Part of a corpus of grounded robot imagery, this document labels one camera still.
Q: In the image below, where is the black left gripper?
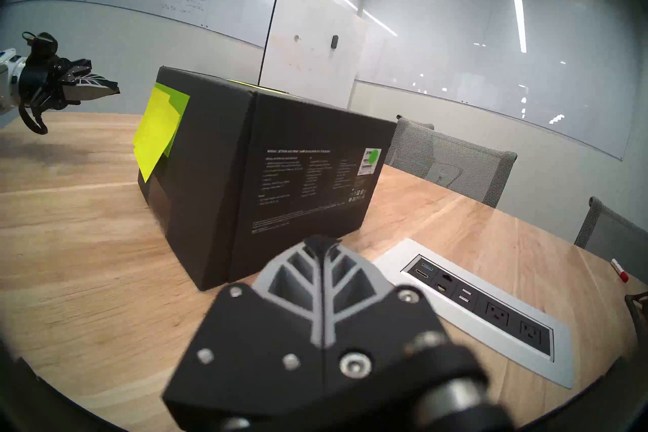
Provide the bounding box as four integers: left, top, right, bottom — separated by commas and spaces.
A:
18, 58, 121, 120

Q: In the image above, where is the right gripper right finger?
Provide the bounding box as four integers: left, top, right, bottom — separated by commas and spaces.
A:
322, 238, 488, 399

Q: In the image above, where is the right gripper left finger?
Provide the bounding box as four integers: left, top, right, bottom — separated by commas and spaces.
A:
162, 236, 326, 420

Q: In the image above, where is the black cardboard box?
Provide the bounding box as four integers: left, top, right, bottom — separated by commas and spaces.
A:
138, 66, 398, 292

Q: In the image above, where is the bright yellow sticky note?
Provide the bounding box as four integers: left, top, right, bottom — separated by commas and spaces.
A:
133, 94, 183, 183

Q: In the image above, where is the silver table power outlet panel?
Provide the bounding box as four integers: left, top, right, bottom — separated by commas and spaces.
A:
372, 238, 575, 390

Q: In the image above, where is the grey mesh chair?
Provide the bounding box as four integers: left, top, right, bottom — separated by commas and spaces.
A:
383, 115, 518, 209

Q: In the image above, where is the rolling whiteboard on black stand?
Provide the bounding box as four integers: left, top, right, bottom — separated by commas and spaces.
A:
257, 0, 370, 110

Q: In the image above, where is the grey fabric chair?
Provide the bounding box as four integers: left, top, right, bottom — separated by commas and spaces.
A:
575, 197, 648, 264

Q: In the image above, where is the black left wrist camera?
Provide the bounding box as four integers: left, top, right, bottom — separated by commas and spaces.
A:
30, 33, 60, 63

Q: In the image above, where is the clean glass wall whiteboard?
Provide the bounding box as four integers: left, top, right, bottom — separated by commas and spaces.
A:
354, 0, 639, 161

